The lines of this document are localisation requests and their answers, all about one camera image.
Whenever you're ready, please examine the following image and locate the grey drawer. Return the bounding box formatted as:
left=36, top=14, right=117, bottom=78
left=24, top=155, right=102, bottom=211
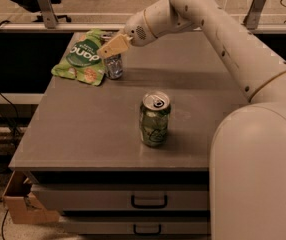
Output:
left=59, top=216, right=210, bottom=236
left=32, top=184, right=209, bottom=211

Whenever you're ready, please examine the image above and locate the cardboard box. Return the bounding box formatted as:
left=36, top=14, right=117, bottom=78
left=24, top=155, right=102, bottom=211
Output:
left=2, top=172, right=59, bottom=225

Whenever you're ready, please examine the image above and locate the lower grey drawer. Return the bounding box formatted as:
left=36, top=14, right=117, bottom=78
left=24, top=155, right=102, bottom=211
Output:
left=59, top=216, right=210, bottom=236

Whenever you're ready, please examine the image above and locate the grey drawer cabinet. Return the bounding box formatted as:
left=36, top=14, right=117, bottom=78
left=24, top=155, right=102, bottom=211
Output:
left=10, top=32, right=245, bottom=240

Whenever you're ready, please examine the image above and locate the upper grey drawer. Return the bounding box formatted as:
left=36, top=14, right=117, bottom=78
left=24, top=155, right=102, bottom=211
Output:
left=32, top=184, right=209, bottom=211

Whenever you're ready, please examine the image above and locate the black cable left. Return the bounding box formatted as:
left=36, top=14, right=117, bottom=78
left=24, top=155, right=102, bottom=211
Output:
left=0, top=19, right=24, bottom=240

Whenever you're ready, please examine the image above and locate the metal bracket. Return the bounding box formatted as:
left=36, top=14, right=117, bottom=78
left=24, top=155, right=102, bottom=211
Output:
left=243, top=0, right=267, bottom=30
left=37, top=0, right=58, bottom=29

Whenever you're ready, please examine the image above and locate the right metal bracket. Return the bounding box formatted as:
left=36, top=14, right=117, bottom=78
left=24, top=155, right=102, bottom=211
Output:
left=243, top=0, right=267, bottom=30

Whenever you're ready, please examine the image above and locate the green soda can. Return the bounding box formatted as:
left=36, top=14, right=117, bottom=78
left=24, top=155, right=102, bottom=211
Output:
left=139, top=91, right=171, bottom=147

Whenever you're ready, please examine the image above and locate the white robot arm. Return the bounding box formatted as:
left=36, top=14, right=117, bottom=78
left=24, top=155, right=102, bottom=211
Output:
left=99, top=0, right=286, bottom=240

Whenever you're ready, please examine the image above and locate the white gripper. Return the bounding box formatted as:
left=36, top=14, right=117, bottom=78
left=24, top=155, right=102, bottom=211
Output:
left=97, top=9, right=157, bottom=59

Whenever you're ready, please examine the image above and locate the left metal bracket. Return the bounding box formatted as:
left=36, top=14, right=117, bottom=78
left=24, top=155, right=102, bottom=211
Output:
left=37, top=0, right=58, bottom=29

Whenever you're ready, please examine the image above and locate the green rice chip bag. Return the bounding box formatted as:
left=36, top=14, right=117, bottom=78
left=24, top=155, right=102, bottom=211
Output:
left=51, top=29, right=105, bottom=86

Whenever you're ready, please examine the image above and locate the silver blue redbull can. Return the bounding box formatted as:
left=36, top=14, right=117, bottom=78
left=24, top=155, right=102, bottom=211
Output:
left=100, top=32, right=124, bottom=81

